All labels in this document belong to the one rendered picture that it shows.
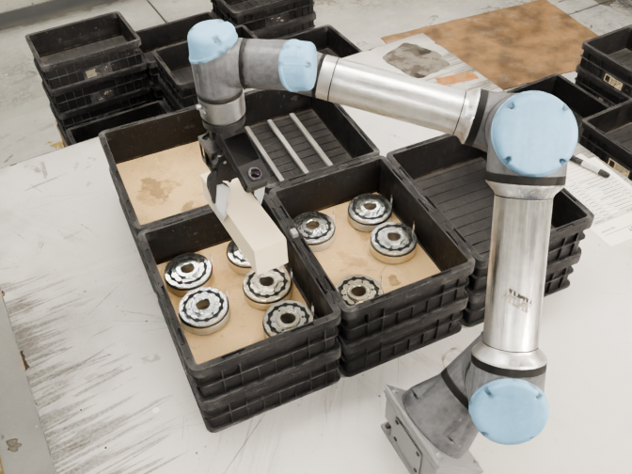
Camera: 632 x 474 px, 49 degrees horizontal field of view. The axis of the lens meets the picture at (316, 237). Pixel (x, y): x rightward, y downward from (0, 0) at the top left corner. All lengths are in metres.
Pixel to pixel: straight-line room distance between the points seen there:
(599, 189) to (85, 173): 1.44
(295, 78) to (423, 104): 0.23
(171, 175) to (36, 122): 1.96
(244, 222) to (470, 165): 0.76
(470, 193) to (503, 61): 2.23
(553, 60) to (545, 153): 2.96
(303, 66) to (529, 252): 0.43
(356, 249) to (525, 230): 0.58
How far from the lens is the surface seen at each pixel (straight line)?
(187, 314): 1.42
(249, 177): 1.12
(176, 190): 1.75
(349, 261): 1.52
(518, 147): 1.01
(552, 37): 4.19
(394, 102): 1.16
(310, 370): 1.38
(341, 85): 1.16
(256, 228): 1.21
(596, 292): 1.74
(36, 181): 2.12
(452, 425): 1.27
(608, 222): 1.92
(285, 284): 1.44
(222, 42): 1.06
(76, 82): 2.95
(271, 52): 1.06
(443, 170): 1.77
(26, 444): 2.41
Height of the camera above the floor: 1.94
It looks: 45 degrees down
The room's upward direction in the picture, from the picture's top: 2 degrees counter-clockwise
